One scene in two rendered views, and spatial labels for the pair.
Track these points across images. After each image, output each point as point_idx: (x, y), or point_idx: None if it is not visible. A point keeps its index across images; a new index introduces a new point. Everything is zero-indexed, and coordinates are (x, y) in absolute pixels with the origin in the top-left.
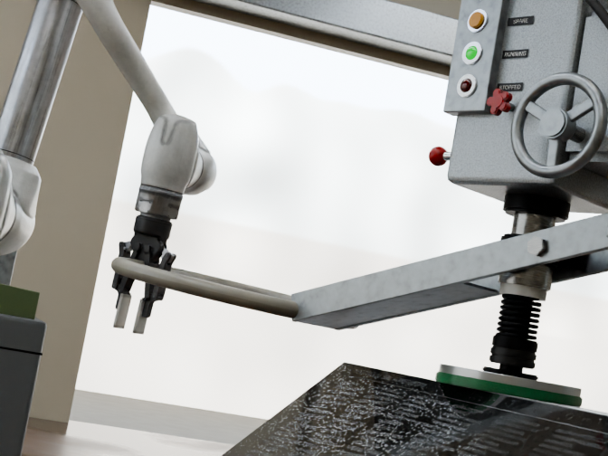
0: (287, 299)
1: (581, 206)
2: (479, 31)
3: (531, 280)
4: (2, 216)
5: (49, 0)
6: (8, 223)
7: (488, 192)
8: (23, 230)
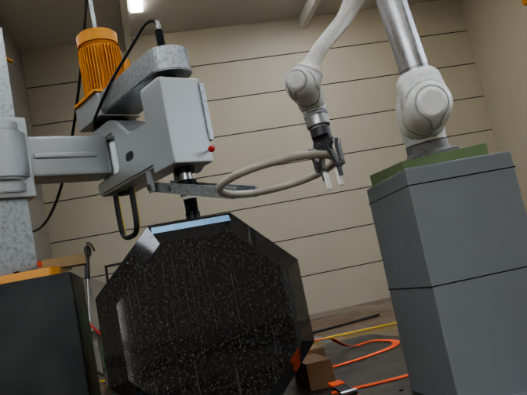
0: (259, 188)
1: (171, 171)
2: None
3: None
4: (399, 128)
5: None
6: (402, 125)
7: (198, 164)
8: (404, 119)
